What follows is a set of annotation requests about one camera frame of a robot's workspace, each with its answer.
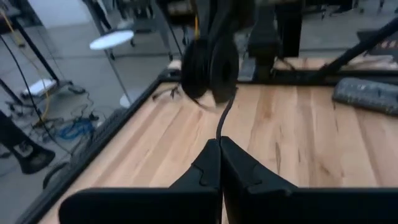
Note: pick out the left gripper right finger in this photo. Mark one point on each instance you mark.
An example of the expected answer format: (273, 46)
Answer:
(311, 208)

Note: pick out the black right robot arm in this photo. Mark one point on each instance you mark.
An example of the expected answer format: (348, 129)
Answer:
(264, 40)

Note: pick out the thin black pole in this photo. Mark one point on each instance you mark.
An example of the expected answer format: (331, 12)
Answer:
(37, 50)

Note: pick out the black aluminium table frame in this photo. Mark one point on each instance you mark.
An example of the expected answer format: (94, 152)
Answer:
(311, 76)

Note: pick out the white round pedestal stand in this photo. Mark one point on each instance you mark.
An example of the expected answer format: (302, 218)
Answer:
(112, 39)

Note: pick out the white floor plate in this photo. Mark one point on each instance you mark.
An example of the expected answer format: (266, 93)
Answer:
(38, 87)

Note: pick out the grey clear plastic case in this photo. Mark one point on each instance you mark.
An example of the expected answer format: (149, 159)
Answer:
(367, 95)

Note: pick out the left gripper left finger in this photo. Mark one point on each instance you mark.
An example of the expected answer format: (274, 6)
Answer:
(140, 208)

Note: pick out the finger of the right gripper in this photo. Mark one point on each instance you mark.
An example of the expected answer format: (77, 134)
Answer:
(228, 18)
(207, 18)

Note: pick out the black stand foot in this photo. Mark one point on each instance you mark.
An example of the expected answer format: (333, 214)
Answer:
(31, 160)

